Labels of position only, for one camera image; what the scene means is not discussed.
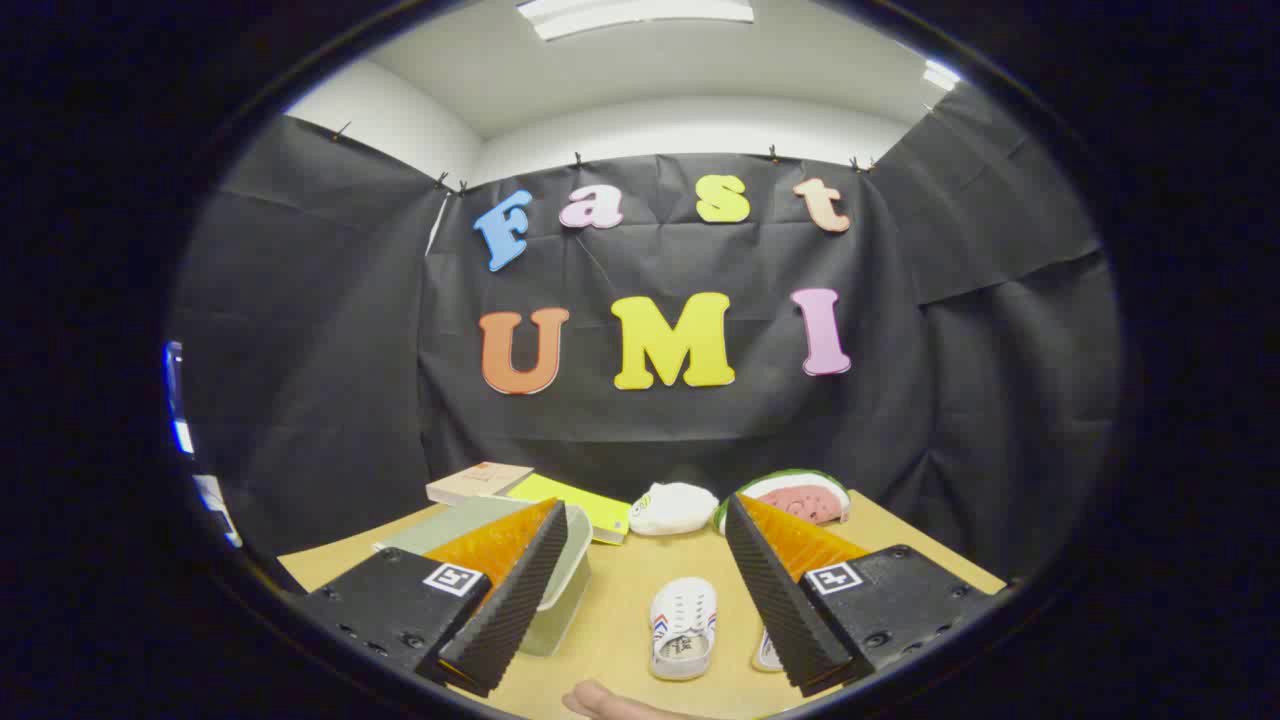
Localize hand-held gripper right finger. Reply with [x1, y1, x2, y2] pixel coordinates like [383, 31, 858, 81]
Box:
[724, 492, 1007, 699]

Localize black backdrop cloth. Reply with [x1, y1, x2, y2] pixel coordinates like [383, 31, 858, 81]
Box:
[165, 85, 1121, 591]

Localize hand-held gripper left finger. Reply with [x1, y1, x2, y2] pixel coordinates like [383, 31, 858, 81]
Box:
[298, 498, 569, 699]

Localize white plush toy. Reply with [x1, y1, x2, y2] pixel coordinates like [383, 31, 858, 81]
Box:
[628, 482, 720, 537]

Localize watermelon slice plush toy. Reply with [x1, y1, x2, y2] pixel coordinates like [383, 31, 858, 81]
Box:
[714, 469, 852, 534]

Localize pale green storage box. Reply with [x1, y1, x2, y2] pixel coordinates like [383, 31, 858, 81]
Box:
[375, 495, 593, 658]

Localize yellow book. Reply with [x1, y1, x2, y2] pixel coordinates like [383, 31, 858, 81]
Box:
[505, 473, 632, 546]

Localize beige book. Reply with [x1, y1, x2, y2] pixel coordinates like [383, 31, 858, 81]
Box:
[426, 462, 535, 506]

